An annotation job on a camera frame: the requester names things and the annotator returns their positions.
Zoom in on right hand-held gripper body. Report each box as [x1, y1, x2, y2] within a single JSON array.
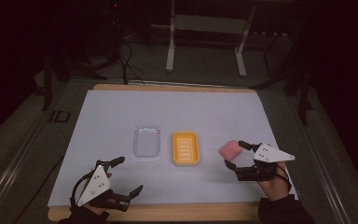
[[236, 143, 296, 183]]

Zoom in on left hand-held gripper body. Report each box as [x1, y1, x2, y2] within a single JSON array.
[[76, 164, 131, 213]]

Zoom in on pink soap bar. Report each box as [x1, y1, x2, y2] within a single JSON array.
[[219, 139, 244, 161]]

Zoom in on person's left hand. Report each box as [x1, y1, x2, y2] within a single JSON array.
[[84, 201, 119, 217]]

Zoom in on person's right hand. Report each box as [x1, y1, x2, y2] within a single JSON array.
[[257, 161, 291, 203]]

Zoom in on clear plastic container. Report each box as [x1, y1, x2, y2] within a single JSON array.
[[131, 124, 162, 159]]

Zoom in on yellow soap dish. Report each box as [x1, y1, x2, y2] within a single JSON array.
[[172, 131, 201, 167]]

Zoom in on black stand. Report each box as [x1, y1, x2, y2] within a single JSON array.
[[40, 52, 108, 112], [251, 18, 314, 126]]

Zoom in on pale grey table mat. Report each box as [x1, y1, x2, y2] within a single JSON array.
[[47, 90, 298, 208]]

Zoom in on white metal stand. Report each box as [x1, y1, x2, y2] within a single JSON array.
[[165, 0, 257, 78]]

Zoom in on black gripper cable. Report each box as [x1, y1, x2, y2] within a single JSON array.
[[69, 169, 98, 209], [274, 162, 293, 192]]

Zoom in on black floor cable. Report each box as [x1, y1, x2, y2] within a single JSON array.
[[117, 36, 146, 86]]

